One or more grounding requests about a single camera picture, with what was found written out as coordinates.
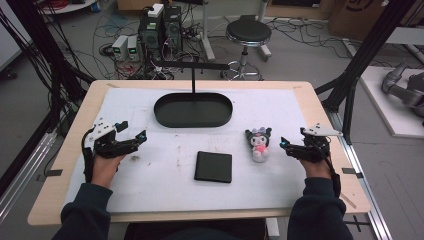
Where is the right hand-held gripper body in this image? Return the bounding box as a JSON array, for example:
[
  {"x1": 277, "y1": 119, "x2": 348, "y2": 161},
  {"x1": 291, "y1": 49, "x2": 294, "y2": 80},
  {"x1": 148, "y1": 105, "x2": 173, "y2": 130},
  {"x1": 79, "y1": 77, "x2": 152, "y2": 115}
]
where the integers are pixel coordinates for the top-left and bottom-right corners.
[{"x1": 288, "y1": 123, "x2": 344, "y2": 164}]

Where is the aluminium rail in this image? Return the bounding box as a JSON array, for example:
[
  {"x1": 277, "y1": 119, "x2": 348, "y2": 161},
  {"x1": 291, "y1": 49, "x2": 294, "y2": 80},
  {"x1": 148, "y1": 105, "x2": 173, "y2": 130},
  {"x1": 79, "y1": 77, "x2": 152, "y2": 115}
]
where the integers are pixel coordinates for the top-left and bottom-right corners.
[
  {"x1": 0, "y1": 128, "x2": 60, "y2": 223},
  {"x1": 326, "y1": 108, "x2": 395, "y2": 240}
]

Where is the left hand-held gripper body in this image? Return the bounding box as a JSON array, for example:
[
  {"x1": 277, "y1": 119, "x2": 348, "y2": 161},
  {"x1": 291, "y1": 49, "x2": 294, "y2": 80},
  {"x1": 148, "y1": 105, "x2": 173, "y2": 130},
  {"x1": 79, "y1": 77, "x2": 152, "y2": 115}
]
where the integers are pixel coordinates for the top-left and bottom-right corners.
[{"x1": 83, "y1": 117, "x2": 139, "y2": 159}]

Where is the white table leg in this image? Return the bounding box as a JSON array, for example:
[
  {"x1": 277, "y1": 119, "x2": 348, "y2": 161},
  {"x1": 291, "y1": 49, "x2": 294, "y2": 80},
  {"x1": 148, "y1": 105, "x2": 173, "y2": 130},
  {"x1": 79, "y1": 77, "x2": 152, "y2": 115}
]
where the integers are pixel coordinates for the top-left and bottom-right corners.
[{"x1": 198, "y1": 0, "x2": 217, "y2": 62}]

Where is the person's left hand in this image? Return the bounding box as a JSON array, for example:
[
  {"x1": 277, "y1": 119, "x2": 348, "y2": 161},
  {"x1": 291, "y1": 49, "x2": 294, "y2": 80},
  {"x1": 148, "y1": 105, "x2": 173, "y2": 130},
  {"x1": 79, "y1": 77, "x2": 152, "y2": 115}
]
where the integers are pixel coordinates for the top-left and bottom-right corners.
[{"x1": 90, "y1": 153, "x2": 127, "y2": 190}]

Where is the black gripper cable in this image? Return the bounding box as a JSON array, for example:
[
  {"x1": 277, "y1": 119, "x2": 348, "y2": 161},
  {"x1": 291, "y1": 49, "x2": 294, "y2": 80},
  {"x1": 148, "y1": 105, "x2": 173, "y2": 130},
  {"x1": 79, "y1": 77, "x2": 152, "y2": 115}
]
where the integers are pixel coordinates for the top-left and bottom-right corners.
[
  {"x1": 312, "y1": 138, "x2": 343, "y2": 198},
  {"x1": 81, "y1": 127, "x2": 97, "y2": 184}
]

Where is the black wallet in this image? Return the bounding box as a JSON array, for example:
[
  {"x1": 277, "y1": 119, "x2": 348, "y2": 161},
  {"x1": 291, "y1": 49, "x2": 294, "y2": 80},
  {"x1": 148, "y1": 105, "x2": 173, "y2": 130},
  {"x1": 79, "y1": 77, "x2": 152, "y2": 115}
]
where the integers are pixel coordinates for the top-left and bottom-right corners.
[{"x1": 193, "y1": 150, "x2": 233, "y2": 184}]

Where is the small plush toy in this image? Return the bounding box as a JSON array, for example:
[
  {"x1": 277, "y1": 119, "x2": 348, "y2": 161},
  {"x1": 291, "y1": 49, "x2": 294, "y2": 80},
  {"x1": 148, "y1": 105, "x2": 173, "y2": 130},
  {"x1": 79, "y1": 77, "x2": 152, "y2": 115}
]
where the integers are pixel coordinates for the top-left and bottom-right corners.
[{"x1": 244, "y1": 126, "x2": 273, "y2": 164}]

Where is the person's right hand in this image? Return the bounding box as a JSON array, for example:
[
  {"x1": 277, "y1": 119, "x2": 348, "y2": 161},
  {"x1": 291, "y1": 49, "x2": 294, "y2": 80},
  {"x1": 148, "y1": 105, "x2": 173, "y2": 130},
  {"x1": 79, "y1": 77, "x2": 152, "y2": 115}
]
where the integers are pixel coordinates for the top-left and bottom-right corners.
[{"x1": 298, "y1": 158, "x2": 334, "y2": 182}]

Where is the white box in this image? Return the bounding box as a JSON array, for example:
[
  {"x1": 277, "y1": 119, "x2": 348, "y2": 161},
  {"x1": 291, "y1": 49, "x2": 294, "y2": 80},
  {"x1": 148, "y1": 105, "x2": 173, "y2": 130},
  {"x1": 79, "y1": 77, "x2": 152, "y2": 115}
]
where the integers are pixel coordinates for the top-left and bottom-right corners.
[{"x1": 147, "y1": 3, "x2": 165, "y2": 19}]

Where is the black round stool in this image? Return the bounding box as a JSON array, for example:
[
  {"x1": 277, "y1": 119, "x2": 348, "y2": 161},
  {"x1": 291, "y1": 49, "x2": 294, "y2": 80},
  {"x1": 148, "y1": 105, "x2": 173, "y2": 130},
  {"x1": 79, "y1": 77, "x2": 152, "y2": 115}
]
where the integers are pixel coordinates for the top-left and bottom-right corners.
[{"x1": 220, "y1": 18, "x2": 273, "y2": 82}]

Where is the white board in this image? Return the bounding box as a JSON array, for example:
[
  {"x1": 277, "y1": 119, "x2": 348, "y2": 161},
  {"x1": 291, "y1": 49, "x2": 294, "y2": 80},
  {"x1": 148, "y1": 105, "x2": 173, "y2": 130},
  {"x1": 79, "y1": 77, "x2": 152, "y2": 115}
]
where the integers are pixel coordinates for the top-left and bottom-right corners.
[{"x1": 359, "y1": 65, "x2": 424, "y2": 140}]

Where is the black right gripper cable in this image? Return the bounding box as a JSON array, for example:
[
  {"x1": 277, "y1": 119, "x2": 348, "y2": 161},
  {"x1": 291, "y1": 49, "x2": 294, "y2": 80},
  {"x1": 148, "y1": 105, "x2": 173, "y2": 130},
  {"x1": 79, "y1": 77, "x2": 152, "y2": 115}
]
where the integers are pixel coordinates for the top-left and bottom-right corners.
[{"x1": 312, "y1": 138, "x2": 343, "y2": 198}]

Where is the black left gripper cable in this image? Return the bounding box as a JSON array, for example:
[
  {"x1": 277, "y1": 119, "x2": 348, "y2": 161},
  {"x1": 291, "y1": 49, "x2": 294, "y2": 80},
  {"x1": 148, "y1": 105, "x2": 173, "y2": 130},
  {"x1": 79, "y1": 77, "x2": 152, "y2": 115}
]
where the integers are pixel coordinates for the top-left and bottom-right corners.
[{"x1": 81, "y1": 127, "x2": 97, "y2": 184}]

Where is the black computer tower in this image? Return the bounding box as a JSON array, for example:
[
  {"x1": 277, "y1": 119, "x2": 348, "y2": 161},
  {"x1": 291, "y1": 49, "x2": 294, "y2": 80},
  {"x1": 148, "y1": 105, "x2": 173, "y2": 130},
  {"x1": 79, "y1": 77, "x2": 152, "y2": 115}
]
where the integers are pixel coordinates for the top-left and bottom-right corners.
[
  {"x1": 137, "y1": 12, "x2": 165, "y2": 61},
  {"x1": 163, "y1": 5, "x2": 184, "y2": 54}
]

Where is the cardboard box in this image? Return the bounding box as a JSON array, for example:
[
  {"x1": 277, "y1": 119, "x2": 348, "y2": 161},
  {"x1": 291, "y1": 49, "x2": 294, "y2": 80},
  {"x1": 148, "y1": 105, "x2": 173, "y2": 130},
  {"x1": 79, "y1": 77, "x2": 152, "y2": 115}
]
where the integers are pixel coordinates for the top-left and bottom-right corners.
[{"x1": 328, "y1": 0, "x2": 424, "y2": 43}]

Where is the black frame strut with cables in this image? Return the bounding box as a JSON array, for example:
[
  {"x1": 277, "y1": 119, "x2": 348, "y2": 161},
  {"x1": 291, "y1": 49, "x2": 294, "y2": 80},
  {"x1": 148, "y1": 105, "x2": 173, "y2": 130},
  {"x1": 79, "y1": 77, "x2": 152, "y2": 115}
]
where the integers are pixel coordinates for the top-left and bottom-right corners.
[{"x1": 0, "y1": 0, "x2": 96, "y2": 134}]

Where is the white power supply unit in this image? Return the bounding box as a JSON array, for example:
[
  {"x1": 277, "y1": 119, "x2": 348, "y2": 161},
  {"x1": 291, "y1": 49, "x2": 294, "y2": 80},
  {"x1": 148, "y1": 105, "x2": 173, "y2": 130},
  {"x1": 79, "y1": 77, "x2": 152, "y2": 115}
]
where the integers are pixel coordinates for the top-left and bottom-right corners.
[
  {"x1": 126, "y1": 35, "x2": 141, "y2": 62},
  {"x1": 111, "y1": 34, "x2": 129, "y2": 62}
]

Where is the black oval tray with T-bar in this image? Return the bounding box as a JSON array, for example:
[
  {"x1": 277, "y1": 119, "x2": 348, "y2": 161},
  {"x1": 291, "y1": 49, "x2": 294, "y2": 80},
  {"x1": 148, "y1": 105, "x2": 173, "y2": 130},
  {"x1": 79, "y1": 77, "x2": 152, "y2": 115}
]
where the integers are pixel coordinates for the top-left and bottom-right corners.
[{"x1": 153, "y1": 60, "x2": 234, "y2": 129}]

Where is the person's lap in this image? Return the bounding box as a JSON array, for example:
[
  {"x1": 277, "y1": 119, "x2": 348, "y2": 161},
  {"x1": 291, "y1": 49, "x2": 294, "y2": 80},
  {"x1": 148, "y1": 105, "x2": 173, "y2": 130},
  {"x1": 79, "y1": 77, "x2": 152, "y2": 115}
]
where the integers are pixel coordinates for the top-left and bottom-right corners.
[{"x1": 123, "y1": 218, "x2": 268, "y2": 240}]

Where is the white table mat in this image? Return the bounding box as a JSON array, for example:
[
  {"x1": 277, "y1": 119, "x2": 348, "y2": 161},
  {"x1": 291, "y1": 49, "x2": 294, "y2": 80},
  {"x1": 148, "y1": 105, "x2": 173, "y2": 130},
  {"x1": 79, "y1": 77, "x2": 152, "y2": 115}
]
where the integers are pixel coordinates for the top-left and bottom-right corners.
[{"x1": 63, "y1": 87, "x2": 313, "y2": 214}]

